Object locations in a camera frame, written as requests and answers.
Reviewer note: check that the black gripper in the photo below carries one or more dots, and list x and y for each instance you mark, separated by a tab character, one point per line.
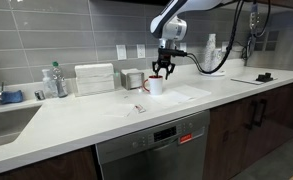
164	61

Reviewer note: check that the white mug red inside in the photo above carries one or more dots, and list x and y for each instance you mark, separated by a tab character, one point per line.
154	85

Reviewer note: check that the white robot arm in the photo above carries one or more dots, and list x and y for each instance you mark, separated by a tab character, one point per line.
168	27

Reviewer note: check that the white paper sheet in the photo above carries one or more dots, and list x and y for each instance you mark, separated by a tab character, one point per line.
179	95

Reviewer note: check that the metal napkin dispenser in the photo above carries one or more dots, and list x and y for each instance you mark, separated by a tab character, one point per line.
131	78

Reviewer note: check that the small red white packet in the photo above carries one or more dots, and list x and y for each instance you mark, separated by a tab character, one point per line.
140	108

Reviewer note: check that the stack of white paper towels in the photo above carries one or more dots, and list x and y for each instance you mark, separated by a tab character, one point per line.
93	78

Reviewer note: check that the stainless steel dishwasher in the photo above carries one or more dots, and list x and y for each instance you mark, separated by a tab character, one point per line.
170	151

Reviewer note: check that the white clipboard on counter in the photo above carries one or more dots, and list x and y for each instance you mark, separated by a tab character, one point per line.
251	80

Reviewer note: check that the black clip on clipboard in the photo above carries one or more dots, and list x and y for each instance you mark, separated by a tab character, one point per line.
264	77

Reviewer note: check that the clear bottle green cap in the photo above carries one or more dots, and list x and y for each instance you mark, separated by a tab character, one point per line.
60	80

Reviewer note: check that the clear soap bottle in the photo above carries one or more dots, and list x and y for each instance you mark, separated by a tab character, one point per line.
50	88

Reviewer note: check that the small metal can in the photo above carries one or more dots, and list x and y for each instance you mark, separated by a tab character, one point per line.
39	94

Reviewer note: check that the blue sponge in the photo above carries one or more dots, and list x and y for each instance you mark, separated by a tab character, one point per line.
11	97

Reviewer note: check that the kitchen sink basin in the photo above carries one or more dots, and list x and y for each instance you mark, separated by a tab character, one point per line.
13	122

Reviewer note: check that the black cabinet door handle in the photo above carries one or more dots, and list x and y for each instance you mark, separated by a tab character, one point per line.
252	116

